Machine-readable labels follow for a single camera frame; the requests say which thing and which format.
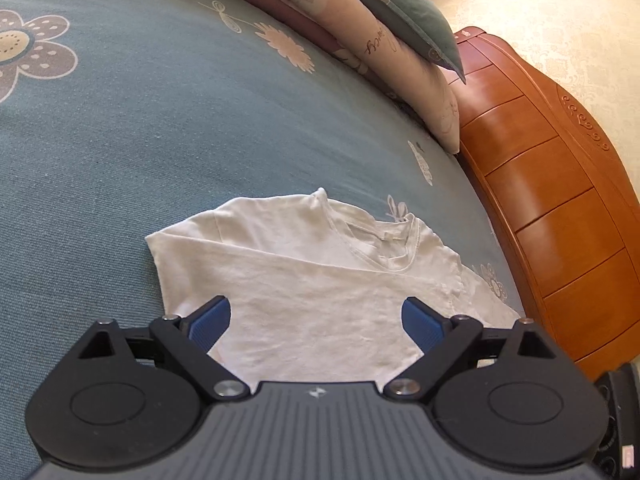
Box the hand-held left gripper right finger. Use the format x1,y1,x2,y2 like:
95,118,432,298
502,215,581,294
382,296,558,403

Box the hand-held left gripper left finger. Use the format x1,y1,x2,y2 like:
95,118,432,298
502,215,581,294
77,295,251,401

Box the white printed t-shirt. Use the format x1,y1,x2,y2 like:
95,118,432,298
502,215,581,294
146,187,523,386

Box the wooden headboard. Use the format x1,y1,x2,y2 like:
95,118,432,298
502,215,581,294
440,26,640,383

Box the blue floral bed sheet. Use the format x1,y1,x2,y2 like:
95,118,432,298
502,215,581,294
0,0,526,480

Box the pink floral folded quilt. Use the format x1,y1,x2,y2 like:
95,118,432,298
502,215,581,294
150,0,461,155

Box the teal floral pillow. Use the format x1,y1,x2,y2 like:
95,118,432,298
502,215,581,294
315,0,467,85

